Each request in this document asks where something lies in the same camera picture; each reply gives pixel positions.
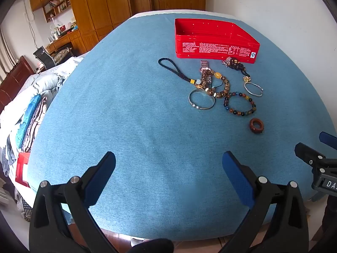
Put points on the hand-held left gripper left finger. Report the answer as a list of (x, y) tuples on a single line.
[(101, 175)]

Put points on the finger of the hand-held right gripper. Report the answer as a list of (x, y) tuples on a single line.
[(305, 152), (327, 137)]

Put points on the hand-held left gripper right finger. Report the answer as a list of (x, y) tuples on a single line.
[(237, 179)]

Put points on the wide silver bangle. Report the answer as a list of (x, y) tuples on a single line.
[(201, 106)]

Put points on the thin silver bangle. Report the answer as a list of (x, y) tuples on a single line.
[(253, 89)]

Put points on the dark beaded tassel pendant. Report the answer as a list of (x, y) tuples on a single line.
[(235, 64)]

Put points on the silver wristwatch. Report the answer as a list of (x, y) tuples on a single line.
[(204, 67)]

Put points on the red tin box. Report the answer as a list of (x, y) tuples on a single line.
[(210, 46)]

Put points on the blue tablecloth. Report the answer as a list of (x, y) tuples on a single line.
[(126, 110)]

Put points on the red cardboard box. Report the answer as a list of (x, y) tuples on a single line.
[(22, 168)]

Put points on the blue satin cloth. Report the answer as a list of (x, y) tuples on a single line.
[(27, 120)]

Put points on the pile of pale quilts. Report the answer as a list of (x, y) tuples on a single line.
[(47, 84)]

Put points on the dark red bed headboard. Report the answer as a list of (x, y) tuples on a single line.
[(14, 79)]

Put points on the black office chair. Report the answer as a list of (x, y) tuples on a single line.
[(44, 58)]

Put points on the wooden desk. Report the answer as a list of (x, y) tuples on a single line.
[(71, 40)]

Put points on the wooden wardrobe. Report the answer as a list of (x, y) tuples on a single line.
[(97, 5)]

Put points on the wooden wall bookshelf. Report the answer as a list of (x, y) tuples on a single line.
[(52, 2)]

